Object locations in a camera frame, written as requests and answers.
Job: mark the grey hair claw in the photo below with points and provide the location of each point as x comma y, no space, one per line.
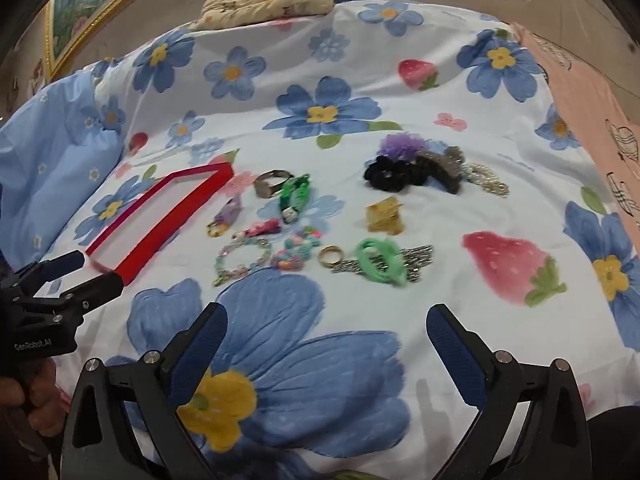
442,167

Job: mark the pink heart charm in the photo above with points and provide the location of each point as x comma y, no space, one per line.
254,230

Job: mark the gold mesh band watch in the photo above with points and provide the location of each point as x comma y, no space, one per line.
270,180

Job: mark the purple flower scrunchie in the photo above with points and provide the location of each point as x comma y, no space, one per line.
400,144

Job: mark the red jewelry box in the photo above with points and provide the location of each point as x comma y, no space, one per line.
145,245

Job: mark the pink printed cloth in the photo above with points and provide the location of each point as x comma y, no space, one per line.
585,90

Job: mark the gold framed picture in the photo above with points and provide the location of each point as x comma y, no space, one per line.
85,10

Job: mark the yellow hair claw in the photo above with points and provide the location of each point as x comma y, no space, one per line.
385,216

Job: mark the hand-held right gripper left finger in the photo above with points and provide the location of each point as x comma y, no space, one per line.
200,347

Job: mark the floral bedsheet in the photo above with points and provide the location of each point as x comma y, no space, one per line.
450,310

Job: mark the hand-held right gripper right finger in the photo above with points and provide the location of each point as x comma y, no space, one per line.
455,355

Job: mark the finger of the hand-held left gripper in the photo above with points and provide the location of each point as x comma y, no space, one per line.
97,290
55,264

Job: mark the person's left hand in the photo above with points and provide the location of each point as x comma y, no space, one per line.
37,405

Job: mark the light blue pillow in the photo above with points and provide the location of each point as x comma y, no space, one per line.
45,160

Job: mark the purple and black hair clip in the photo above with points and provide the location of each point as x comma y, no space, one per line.
392,174

